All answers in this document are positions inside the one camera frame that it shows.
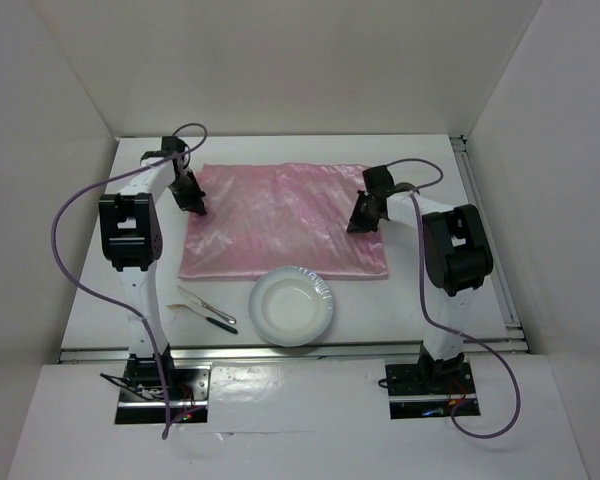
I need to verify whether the aluminium rail frame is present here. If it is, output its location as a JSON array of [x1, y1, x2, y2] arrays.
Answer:
[[60, 135, 528, 363]]

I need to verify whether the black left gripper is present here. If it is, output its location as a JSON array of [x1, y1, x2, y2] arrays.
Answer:
[[167, 169, 205, 215]]

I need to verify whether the pink satin rose placemat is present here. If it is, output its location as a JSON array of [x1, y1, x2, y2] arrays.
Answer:
[[178, 163, 388, 280]]

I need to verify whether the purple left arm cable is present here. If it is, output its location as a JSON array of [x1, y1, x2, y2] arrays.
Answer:
[[51, 122, 209, 441]]

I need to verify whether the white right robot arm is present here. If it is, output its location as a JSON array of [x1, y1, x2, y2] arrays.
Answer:
[[347, 165, 493, 393]]

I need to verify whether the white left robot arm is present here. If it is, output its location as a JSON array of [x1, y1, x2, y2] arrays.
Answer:
[[98, 136, 207, 399]]

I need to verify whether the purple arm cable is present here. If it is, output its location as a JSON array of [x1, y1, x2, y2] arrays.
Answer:
[[385, 158, 524, 440], [51, 122, 209, 441]]

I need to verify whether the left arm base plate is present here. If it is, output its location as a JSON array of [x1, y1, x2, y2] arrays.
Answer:
[[99, 362, 212, 426]]

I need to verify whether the silver table knife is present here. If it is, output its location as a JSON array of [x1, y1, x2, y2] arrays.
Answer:
[[177, 285, 237, 325]]

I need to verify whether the white plate with blue rim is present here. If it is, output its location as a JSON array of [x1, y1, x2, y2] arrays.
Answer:
[[248, 266, 334, 348]]

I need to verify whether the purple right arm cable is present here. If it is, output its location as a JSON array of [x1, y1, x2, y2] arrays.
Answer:
[[385, 158, 524, 440]]

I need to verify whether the gold fork with dark handle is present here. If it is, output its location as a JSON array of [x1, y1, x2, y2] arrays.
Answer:
[[167, 304, 238, 335]]

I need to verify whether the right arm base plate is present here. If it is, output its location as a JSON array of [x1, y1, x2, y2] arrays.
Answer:
[[377, 362, 481, 420]]

